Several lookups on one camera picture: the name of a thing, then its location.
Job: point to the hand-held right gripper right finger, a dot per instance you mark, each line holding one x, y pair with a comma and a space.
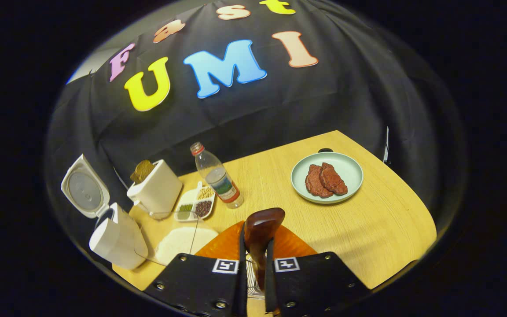
315, 284

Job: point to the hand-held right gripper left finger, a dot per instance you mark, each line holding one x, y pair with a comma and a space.
200, 286

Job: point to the cream rice box clear lid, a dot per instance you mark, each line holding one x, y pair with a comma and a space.
170, 251

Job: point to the white rice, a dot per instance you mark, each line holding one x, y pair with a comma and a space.
183, 242

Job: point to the brown wooden spoon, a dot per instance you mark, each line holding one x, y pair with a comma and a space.
260, 229

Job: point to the white rice cooker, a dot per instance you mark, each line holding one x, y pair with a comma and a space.
117, 240

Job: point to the white divided bean dish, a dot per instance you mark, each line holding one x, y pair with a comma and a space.
194, 202

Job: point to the red meat piece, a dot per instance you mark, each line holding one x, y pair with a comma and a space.
335, 178
314, 182

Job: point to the white toaster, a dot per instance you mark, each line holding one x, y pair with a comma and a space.
159, 189

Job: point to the clear plastic bottle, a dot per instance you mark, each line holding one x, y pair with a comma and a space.
218, 178

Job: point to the pale green plate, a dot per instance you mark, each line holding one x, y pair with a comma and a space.
346, 171

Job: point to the brown bread slice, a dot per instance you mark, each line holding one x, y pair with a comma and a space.
142, 171

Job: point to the black backdrop cloth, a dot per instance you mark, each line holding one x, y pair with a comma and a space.
280, 101

